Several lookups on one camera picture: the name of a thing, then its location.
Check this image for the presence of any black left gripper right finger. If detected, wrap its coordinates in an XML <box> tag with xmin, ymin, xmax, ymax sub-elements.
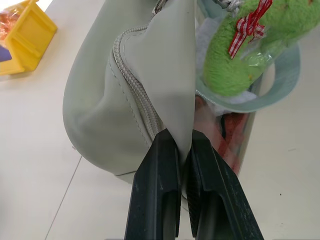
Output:
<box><xmin>184</xmin><ymin>131</ymin><xmax>265</xmax><ymax>240</ymax></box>

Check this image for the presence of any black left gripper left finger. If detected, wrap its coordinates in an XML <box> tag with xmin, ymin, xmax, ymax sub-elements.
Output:
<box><xmin>123</xmin><ymin>128</ymin><xmax>183</xmax><ymax>240</ymax></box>

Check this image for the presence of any pale green zip pouch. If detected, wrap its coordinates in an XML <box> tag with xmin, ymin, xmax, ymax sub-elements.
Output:
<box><xmin>61</xmin><ymin>0</ymin><xmax>301</xmax><ymax>199</ymax></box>

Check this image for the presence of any yellow plastic bin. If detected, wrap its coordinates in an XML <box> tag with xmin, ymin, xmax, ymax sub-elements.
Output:
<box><xmin>0</xmin><ymin>0</ymin><xmax>58</xmax><ymax>77</ymax></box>

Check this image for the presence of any purple packet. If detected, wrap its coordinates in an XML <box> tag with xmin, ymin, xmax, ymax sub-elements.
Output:
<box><xmin>0</xmin><ymin>44</ymin><xmax>13</xmax><ymax>63</ymax></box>

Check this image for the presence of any orange snack bag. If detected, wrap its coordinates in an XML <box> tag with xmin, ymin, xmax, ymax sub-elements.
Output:
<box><xmin>0</xmin><ymin>5</ymin><xmax>24</xmax><ymax>45</ymax></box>

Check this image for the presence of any green plush keychain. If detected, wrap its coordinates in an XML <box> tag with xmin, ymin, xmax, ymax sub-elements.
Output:
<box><xmin>202</xmin><ymin>0</ymin><xmax>320</xmax><ymax>96</ymax></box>

